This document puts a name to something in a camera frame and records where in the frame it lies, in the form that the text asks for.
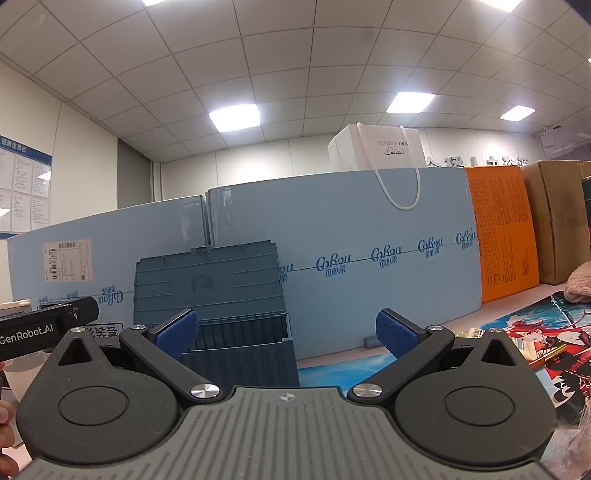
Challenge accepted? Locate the brown cardboard box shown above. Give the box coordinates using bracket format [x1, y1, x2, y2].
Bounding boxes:
[521, 160, 591, 286]

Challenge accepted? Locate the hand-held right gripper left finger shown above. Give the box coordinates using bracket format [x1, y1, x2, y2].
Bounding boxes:
[54, 309, 220, 410]

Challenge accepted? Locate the orange carton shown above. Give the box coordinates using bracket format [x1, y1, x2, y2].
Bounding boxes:
[464, 165, 540, 304]

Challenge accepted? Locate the large light blue carton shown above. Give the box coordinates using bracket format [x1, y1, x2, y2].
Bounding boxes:
[205, 167, 484, 361]

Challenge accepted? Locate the gold tube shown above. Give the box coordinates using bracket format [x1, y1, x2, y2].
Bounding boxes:
[527, 343, 568, 370]

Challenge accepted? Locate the white labelled box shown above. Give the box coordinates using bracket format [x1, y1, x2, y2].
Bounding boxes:
[85, 322, 125, 343]

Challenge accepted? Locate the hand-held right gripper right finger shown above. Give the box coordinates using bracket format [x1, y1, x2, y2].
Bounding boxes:
[347, 308, 528, 408]

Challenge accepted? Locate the wall notice board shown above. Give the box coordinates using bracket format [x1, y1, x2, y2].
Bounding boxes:
[0, 135, 53, 234]

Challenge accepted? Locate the person's left hand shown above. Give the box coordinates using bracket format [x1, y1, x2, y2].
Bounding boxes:
[0, 399, 20, 451]

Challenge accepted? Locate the dark box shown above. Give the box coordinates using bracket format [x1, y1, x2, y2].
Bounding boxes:
[580, 174, 591, 241]

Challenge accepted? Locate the light blue carton with label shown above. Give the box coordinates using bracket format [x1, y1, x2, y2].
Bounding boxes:
[6, 194, 209, 326]

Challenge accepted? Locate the blue-grey storage crate with lid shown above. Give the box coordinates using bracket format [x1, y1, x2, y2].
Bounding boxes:
[133, 240, 300, 388]

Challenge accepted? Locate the pink fuzzy cloth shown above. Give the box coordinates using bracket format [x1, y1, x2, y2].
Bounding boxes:
[566, 260, 591, 304]

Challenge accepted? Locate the white paper shopping bag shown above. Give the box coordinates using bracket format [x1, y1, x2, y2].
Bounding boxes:
[327, 123, 426, 212]

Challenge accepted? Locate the printed cartoon desk mat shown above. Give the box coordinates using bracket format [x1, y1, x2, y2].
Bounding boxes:
[295, 290, 591, 467]

